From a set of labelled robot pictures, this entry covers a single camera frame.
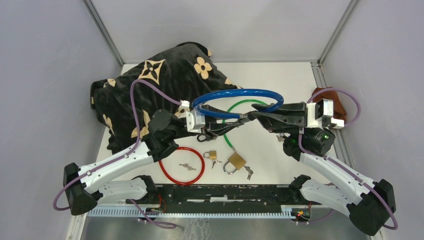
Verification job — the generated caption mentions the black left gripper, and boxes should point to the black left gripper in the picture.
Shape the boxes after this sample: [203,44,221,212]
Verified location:
[170,103,245,140]

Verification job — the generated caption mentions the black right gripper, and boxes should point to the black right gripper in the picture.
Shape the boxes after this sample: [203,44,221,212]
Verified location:
[251,101,311,139]

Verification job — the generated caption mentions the green cable lock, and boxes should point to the green cable lock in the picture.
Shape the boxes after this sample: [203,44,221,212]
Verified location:
[222,99,269,153]

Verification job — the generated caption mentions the black Kajing padlock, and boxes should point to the black Kajing padlock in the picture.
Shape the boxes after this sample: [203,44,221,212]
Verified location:
[196,133,216,143]

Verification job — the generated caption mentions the blue cable lock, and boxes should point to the blue cable lock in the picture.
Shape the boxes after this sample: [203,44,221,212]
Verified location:
[192,88,284,120]

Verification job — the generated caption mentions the small brass padlock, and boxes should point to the small brass padlock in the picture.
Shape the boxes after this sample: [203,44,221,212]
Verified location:
[203,150,217,160]

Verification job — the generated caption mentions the red cable lock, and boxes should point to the red cable lock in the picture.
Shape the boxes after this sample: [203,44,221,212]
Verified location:
[158,146,206,187]

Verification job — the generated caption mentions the large brass padlock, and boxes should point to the large brass padlock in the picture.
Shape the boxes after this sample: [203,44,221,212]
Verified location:
[222,152,247,175]

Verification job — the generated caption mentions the red lock keys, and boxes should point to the red lock keys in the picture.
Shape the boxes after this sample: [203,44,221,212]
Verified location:
[179,163,197,171]

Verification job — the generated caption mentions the large padlock keys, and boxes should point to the large padlock keys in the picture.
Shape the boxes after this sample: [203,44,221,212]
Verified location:
[244,165,254,181]

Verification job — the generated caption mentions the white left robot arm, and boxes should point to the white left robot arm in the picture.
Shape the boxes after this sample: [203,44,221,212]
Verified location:
[61,107,248,216]

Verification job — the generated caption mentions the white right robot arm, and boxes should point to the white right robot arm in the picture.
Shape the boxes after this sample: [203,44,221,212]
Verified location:
[247,99,398,236]

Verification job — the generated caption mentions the brown crumpled cloth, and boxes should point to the brown crumpled cloth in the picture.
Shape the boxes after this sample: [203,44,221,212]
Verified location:
[312,91,347,123]

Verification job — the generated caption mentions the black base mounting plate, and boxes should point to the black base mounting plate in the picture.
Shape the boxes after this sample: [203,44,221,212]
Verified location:
[136,184,311,214]

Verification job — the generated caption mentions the black floral patterned cloth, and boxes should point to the black floral patterned cloth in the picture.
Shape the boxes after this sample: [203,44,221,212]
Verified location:
[90,42,238,154]

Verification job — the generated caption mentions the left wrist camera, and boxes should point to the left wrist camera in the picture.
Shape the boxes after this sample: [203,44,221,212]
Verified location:
[185,109,206,134]

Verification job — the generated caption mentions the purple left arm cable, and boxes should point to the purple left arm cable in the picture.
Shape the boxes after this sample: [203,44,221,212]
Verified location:
[52,78,190,229]

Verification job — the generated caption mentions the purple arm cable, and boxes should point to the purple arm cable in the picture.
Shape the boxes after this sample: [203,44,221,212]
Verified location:
[52,78,190,229]
[298,87,399,231]

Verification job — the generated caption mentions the white toothed cable duct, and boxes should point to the white toothed cable duct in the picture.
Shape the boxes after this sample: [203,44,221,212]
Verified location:
[87,205,295,220]

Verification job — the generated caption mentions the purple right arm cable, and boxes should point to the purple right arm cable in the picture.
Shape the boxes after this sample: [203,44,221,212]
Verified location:
[298,87,399,231]

